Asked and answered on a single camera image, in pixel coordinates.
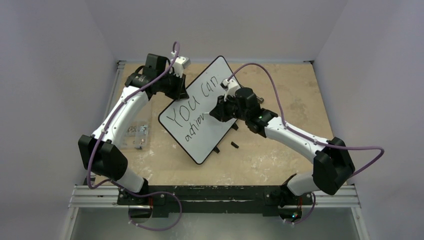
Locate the white whiteboard black frame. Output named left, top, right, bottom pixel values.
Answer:
left=158, top=55, right=236, bottom=165

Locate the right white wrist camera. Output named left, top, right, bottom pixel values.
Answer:
left=220, top=78, right=241, bottom=102

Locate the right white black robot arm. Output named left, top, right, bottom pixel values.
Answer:
left=209, top=87, right=355, bottom=204

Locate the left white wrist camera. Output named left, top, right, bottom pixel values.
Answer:
left=170, top=56, right=191, bottom=77

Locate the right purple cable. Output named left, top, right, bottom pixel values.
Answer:
left=225, top=62, right=386, bottom=226

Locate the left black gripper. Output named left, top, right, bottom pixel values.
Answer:
left=157, top=70, right=187, bottom=100

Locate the black marker cap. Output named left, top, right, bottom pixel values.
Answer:
left=230, top=141, right=239, bottom=149

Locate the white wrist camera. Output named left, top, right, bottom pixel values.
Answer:
left=170, top=56, right=191, bottom=77
left=220, top=78, right=241, bottom=102

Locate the whiteboard metal stand handle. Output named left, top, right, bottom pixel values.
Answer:
left=256, top=96, right=264, bottom=104

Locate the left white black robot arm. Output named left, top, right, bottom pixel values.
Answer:
left=77, top=51, right=191, bottom=205

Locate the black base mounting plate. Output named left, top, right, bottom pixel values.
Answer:
left=117, top=174, right=317, bottom=220

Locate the clear plastic screw box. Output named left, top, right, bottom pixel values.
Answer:
left=120, top=112, right=151, bottom=150

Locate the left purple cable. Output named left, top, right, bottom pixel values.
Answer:
left=86, top=41, right=183, bottom=232

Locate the purple cable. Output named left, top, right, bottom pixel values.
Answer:
left=225, top=62, right=386, bottom=226
left=86, top=41, right=183, bottom=232

